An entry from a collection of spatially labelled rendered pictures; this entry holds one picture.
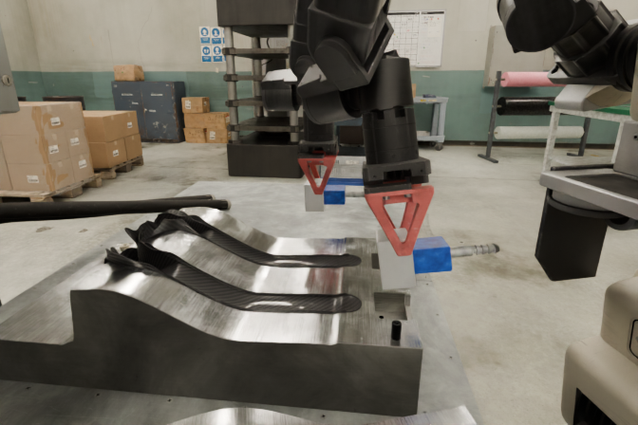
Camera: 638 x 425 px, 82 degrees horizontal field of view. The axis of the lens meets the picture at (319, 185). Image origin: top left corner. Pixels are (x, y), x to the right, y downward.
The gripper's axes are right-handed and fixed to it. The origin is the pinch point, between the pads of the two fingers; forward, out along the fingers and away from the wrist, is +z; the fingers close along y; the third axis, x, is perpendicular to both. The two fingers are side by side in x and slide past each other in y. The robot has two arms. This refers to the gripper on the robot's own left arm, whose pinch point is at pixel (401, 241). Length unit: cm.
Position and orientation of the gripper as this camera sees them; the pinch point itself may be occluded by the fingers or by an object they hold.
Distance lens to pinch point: 42.6
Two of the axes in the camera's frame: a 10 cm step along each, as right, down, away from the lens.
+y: -1.2, 1.4, -9.8
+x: 9.8, -1.2, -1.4
